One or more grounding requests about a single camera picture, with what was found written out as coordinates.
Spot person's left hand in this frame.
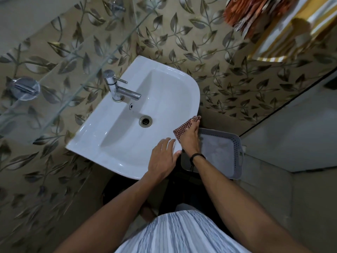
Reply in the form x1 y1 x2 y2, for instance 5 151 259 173
147 138 182 180

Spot person's right hand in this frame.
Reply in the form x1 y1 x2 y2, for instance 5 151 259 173
179 119 202 157

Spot red checkered cloth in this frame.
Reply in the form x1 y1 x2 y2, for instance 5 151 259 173
173 115 202 143

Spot person's right forearm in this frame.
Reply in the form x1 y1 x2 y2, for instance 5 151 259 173
190 155 312 253

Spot person's left forearm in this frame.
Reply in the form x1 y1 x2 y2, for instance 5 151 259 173
54 174 170 253

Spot black wristband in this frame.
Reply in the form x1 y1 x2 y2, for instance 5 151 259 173
189 153 206 173

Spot black trousers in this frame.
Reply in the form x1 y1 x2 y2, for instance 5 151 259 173
101 155 233 239

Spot grey plastic basket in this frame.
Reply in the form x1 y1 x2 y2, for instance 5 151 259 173
180 128 245 180

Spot white ceramic sink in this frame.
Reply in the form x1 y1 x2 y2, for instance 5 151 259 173
65 55 201 180

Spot metal sink drain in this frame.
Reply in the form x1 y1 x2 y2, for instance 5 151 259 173
139 115 153 128

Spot grey striped shirt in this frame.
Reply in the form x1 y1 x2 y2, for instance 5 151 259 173
114 210 251 253

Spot chrome faucet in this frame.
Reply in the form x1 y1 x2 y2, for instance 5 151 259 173
103 70 142 103

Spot white door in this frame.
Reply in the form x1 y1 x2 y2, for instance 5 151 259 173
239 68 337 174

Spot orange patterned towel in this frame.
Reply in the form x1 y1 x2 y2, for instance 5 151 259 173
223 0 301 40

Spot yellow striped towel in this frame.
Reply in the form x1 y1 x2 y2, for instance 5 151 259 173
247 0 337 63

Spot glass shelf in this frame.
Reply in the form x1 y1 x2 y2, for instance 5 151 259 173
0 0 161 146

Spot chrome shelf bracket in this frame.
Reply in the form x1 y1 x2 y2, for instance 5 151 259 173
11 77 41 101
108 0 126 12

